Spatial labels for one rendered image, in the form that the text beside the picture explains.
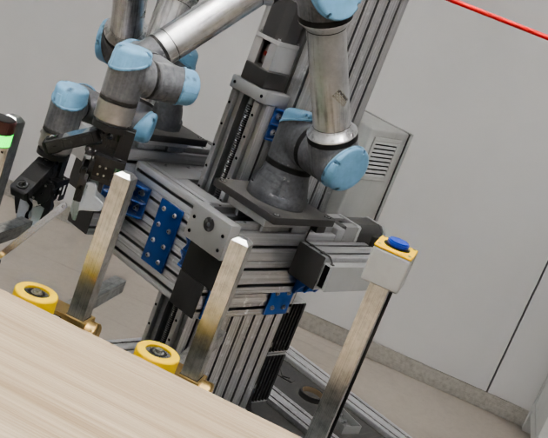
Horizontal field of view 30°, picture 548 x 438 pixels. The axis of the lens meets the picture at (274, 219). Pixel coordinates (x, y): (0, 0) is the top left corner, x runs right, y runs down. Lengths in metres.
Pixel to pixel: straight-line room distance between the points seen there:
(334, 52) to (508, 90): 2.28
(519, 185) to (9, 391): 3.20
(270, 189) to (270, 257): 0.17
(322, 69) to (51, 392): 0.97
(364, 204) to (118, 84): 1.16
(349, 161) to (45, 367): 0.93
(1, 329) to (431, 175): 2.99
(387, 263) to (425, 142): 2.72
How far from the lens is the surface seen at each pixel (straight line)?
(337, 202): 2.87
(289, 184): 2.44
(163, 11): 2.40
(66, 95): 2.27
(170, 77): 2.02
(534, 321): 4.61
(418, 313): 4.63
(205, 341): 1.93
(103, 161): 2.01
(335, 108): 2.27
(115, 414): 1.61
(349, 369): 1.86
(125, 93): 1.98
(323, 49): 2.21
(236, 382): 3.02
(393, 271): 1.78
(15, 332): 1.76
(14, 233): 2.31
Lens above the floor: 1.67
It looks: 16 degrees down
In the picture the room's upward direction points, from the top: 21 degrees clockwise
